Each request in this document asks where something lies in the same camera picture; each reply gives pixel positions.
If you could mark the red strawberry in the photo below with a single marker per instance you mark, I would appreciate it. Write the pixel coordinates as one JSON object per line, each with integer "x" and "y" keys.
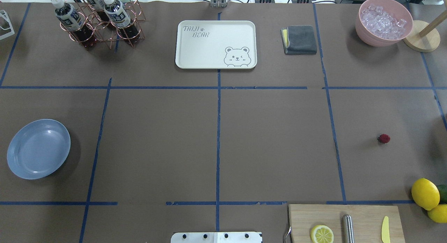
{"x": 384, "y": 138}

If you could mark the blue plate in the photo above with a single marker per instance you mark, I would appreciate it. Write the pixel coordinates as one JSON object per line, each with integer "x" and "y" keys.
{"x": 38, "y": 149}

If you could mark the cream bear tray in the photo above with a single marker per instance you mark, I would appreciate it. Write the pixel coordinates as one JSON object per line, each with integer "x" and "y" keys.
{"x": 216, "y": 44}

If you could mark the grey folded cloth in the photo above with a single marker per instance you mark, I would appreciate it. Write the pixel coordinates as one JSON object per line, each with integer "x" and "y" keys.
{"x": 299, "y": 40}

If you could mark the tea bottle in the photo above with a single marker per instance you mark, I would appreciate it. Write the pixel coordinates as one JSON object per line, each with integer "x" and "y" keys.
{"x": 119, "y": 17}
{"x": 98, "y": 6}
{"x": 74, "y": 23}

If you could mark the lemon half slice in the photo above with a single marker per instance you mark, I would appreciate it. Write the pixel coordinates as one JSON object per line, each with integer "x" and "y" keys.
{"x": 321, "y": 234}

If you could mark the steel cylinder with black cap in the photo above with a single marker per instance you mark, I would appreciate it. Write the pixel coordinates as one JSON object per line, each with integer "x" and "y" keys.
{"x": 347, "y": 226}

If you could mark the pink bowl of ice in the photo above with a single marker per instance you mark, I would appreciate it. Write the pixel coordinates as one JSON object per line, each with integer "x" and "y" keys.
{"x": 381, "y": 23}

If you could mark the yellow plastic knife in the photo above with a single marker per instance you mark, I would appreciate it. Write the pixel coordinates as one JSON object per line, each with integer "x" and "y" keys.
{"x": 385, "y": 233}

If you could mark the round yellow lemon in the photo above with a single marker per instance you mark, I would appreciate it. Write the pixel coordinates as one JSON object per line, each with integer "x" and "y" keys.
{"x": 425, "y": 194}

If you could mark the wooden cup stand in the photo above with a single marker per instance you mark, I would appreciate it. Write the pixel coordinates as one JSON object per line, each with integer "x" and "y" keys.
{"x": 424, "y": 33}

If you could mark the green lime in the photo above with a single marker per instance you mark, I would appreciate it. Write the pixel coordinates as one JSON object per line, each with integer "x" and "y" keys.
{"x": 442, "y": 188}

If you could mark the oblong yellow lemon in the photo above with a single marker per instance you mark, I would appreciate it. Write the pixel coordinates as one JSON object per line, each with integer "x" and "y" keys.
{"x": 438, "y": 214}

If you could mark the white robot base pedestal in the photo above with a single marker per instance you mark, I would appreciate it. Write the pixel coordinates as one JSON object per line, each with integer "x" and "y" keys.
{"x": 217, "y": 237}

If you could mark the copper wire bottle rack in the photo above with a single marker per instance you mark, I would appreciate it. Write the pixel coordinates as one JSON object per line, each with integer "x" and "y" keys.
{"x": 101, "y": 31}

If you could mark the white wire rack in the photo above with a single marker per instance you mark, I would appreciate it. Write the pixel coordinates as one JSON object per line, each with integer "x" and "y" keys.
{"x": 6, "y": 27}

